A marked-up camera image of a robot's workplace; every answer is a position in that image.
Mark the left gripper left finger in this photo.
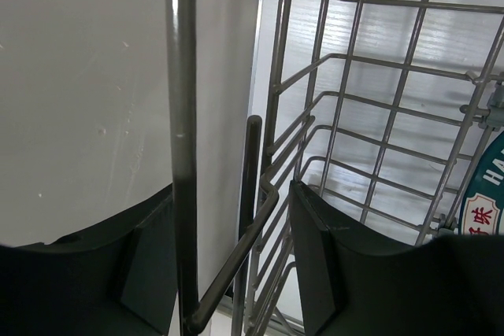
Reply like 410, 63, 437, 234
1, 190, 177, 335

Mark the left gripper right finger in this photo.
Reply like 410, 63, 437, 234
288, 181, 503, 335

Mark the white plate green rim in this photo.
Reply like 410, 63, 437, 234
458, 133, 504, 235

